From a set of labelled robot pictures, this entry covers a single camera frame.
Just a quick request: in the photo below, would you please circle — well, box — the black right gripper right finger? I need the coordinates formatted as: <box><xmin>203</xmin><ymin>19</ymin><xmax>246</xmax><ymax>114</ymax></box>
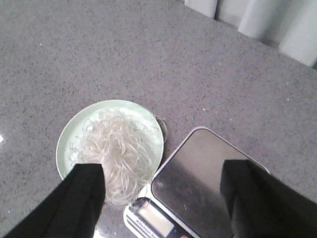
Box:
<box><xmin>220</xmin><ymin>160</ymin><xmax>317</xmax><ymax>238</ymax></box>

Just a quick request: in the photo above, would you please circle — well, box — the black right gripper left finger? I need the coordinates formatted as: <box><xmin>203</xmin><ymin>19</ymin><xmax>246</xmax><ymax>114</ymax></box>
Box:
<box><xmin>6</xmin><ymin>164</ymin><xmax>106</xmax><ymax>238</ymax></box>

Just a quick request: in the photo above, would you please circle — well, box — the white vermicelli noodle bundle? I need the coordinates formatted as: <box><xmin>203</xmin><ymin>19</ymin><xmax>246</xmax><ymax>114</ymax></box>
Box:
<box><xmin>69</xmin><ymin>109</ymin><xmax>167</xmax><ymax>207</ymax></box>

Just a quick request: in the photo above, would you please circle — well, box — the light green round plate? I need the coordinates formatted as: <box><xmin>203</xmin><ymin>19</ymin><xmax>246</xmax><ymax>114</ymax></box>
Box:
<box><xmin>55</xmin><ymin>100</ymin><xmax>166</xmax><ymax>179</ymax></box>

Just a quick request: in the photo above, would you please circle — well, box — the black silver kitchen scale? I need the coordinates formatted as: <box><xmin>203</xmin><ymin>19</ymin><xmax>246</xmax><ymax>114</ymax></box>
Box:
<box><xmin>123</xmin><ymin>127</ymin><xmax>267</xmax><ymax>238</ymax></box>

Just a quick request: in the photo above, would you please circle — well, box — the white pleated curtain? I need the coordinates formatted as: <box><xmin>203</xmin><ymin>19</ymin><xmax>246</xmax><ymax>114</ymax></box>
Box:
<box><xmin>184</xmin><ymin>0</ymin><xmax>317</xmax><ymax>67</ymax></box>

